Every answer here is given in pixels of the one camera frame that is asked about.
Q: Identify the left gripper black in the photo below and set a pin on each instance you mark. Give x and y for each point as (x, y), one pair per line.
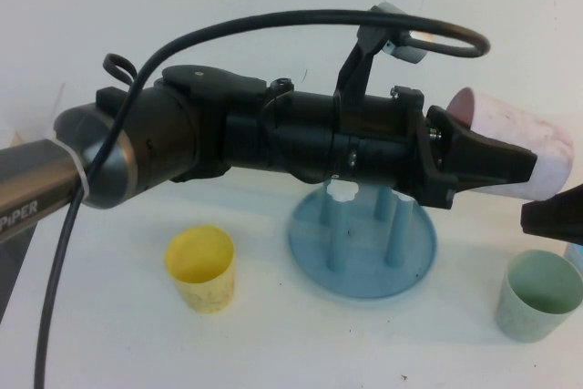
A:
(387, 143)

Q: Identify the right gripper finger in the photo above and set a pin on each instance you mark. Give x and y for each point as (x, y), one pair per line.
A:
(560, 204)
(560, 229)

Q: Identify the pink plastic cup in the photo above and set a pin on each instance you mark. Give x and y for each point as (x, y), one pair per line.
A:
(514, 125)

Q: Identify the left robot arm black grey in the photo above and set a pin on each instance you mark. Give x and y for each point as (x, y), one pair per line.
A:
(182, 134)

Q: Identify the light blue plastic cup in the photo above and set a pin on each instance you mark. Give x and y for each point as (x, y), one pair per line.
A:
(575, 254)

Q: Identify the green plastic cup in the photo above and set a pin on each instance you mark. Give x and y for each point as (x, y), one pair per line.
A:
(524, 316)

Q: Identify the blue cup stand white caps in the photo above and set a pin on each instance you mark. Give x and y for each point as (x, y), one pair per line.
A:
(364, 279)

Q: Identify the yellow plastic cup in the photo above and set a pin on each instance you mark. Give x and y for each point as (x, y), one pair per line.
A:
(205, 289)

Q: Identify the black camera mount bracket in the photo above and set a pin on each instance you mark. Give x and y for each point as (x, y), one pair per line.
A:
(353, 74)

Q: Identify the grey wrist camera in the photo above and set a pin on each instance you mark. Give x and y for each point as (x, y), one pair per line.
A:
(371, 36)

